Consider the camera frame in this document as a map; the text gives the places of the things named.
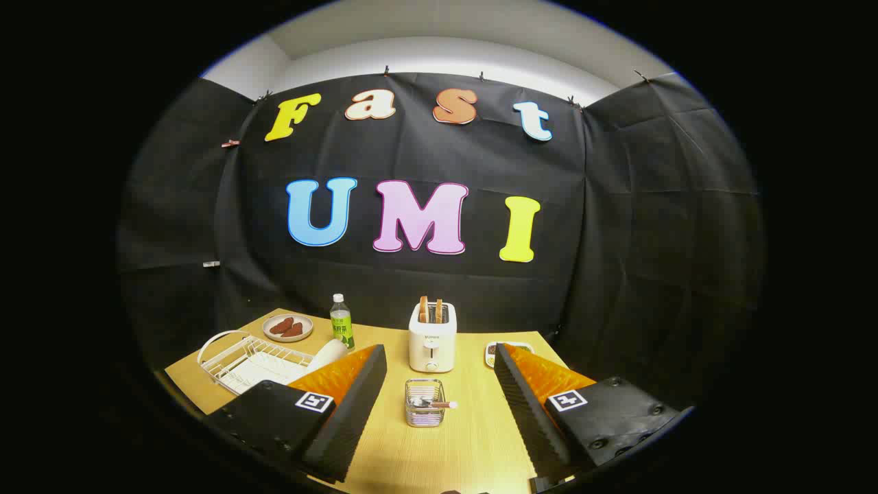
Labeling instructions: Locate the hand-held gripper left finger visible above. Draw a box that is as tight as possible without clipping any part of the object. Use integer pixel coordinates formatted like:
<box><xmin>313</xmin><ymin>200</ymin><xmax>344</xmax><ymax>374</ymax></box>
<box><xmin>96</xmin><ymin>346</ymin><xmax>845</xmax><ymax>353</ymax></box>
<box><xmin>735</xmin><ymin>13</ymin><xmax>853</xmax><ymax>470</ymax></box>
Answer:
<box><xmin>204</xmin><ymin>344</ymin><xmax>388</xmax><ymax>484</ymax></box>

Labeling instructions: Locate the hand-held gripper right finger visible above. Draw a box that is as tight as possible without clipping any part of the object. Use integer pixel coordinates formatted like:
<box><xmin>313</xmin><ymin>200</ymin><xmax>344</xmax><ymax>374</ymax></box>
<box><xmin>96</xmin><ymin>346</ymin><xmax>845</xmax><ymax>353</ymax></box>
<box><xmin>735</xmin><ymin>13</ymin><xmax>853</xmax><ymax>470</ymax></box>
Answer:
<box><xmin>493</xmin><ymin>342</ymin><xmax>695</xmax><ymax>493</ymax></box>

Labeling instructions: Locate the white round plate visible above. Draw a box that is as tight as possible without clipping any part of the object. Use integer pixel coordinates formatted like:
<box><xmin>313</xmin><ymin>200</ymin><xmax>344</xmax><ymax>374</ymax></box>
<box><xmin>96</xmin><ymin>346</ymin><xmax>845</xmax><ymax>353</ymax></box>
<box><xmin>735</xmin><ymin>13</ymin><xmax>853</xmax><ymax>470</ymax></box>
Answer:
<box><xmin>307</xmin><ymin>339</ymin><xmax>349</xmax><ymax>375</ymax></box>

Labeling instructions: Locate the metal wire basket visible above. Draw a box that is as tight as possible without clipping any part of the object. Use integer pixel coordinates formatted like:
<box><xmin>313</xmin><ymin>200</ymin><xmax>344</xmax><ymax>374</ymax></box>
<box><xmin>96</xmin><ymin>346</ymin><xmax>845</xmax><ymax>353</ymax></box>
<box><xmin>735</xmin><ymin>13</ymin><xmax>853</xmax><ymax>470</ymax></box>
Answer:
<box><xmin>405</xmin><ymin>379</ymin><xmax>447</xmax><ymax>428</ymax></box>

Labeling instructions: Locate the white wire dish rack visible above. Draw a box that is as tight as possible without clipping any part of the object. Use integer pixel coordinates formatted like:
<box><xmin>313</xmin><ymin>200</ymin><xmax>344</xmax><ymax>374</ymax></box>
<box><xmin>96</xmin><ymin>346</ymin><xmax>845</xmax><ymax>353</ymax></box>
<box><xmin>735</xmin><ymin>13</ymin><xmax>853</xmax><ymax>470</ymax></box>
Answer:
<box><xmin>198</xmin><ymin>330</ymin><xmax>323</xmax><ymax>397</ymax></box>

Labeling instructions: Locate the white divided dish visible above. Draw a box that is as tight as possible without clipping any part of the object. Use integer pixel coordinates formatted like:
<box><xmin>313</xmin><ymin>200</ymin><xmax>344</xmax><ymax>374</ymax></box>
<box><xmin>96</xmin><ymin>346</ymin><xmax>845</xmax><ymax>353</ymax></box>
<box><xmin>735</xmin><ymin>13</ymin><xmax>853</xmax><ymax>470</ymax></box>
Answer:
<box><xmin>484</xmin><ymin>341</ymin><xmax>536</xmax><ymax>369</ymax></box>

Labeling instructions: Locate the green label drink bottle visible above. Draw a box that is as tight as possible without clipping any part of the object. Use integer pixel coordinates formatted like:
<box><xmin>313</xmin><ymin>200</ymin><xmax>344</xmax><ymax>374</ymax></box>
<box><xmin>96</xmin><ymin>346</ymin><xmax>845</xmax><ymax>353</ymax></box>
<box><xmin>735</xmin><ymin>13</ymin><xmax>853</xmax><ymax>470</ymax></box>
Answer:
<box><xmin>330</xmin><ymin>294</ymin><xmax>355</xmax><ymax>351</ymax></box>

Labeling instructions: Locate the white drip tray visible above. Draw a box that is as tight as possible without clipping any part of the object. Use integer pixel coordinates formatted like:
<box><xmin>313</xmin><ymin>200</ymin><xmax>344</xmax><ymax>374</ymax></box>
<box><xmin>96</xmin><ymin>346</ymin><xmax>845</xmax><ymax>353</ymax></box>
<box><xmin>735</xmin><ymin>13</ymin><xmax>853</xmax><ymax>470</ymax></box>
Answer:
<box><xmin>223</xmin><ymin>352</ymin><xmax>313</xmax><ymax>395</ymax></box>

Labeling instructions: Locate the small grey saucer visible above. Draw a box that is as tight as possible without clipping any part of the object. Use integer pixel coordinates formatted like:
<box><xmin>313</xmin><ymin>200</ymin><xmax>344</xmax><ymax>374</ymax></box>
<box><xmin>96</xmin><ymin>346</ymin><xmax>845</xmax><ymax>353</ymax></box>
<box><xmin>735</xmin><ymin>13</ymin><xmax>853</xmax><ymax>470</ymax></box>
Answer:
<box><xmin>263</xmin><ymin>314</ymin><xmax>314</xmax><ymax>343</ymax></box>

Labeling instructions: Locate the white toaster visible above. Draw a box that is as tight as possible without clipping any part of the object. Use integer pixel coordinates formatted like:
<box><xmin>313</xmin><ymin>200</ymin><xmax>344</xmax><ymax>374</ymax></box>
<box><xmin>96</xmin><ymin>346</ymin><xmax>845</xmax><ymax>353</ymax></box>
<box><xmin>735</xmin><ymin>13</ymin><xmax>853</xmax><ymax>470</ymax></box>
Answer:
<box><xmin>409</xmin><ymin>302</ymin><xmax>458</xmax><ymax>373</ymax></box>

